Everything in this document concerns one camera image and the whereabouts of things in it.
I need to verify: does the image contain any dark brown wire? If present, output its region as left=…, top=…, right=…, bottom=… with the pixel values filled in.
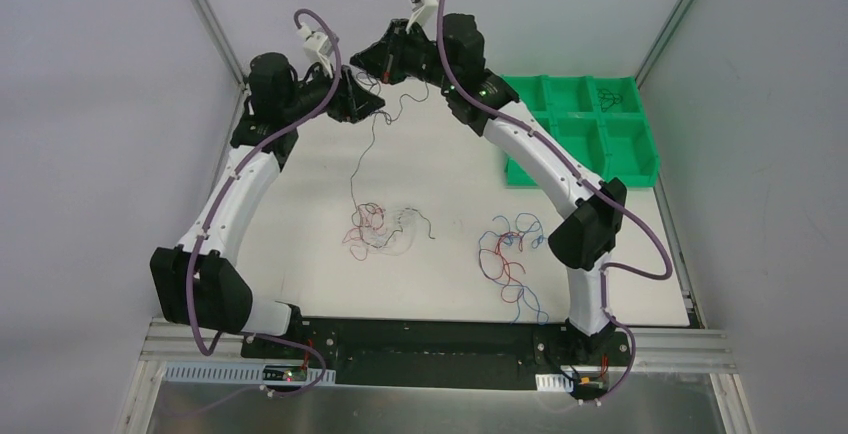
left=594, top=88, right=627, bottom=114

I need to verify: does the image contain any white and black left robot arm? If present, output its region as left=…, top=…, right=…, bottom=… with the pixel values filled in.
left=150, top=52, right=385, bottom=359

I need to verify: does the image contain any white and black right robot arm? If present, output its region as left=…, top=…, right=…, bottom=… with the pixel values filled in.
left=350, top=14, right=627, bottom=364

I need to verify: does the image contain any green plastic compartment bin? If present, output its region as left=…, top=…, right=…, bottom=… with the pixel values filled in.
left=506, top=75, right=660, bottom=188

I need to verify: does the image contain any small left controller board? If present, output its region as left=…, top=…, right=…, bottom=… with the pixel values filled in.
left=262, top=364, right=308, bottom=385

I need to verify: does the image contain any small controller board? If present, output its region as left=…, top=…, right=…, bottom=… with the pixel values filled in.
left=262, top=364, right=308, bottom=385
left=572, top=380, right=607, bottom=398

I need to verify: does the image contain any small right controller board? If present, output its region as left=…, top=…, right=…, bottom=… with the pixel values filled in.
left=572, top=380, right=607, bottom=398

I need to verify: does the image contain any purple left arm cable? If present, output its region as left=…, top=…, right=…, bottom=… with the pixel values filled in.
left=185, top=8, right=344, bottom=400

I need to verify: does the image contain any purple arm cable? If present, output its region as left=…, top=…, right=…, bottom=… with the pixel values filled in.
left=427, top=0, right=674, bottom=409
left=185, top=8, right=344, bottom=400

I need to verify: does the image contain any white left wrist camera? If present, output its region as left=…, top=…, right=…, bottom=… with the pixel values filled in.
left=298, top=24, right=338, bottom=78

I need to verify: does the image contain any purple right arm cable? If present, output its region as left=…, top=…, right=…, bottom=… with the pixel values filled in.
left=427, top=0, right=674, bottom=409

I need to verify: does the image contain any blue and red wire tangle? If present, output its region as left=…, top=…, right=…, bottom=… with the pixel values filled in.
left=476, top=212, right=552, bottom=326

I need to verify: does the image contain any black robot base mount plate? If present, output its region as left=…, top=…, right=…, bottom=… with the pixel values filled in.
left=241, top=317, right=632, bottom=391

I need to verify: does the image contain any white slotted cable duct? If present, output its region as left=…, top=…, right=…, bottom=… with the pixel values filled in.
left=163, top=362, right=336, bottom=387

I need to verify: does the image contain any aluminium frame rail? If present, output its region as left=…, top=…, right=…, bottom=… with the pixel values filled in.
left=113, top=317, right=758, bottom=433

